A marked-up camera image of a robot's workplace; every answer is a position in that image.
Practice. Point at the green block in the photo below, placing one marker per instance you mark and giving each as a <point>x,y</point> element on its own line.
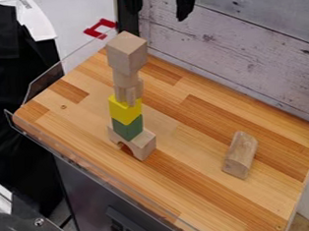
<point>128,130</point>

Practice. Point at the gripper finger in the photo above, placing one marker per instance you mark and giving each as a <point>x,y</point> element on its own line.
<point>133,0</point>
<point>186,2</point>

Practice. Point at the yellow block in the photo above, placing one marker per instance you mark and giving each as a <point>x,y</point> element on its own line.
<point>124,113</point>

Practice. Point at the plain wooden cube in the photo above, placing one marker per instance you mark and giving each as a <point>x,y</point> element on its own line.
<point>126,53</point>

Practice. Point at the black garment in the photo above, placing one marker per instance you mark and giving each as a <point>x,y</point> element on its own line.
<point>5,80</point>

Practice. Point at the notched wooden block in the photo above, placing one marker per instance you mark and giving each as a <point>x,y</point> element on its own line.
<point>127,88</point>

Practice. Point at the red bracket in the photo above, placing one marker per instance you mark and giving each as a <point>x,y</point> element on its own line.
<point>95,30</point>

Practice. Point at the wooden arch block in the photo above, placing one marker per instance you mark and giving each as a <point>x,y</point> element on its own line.
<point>143,147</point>

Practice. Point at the wooden half-cylinder block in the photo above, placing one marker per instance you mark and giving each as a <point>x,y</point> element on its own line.
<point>240,155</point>

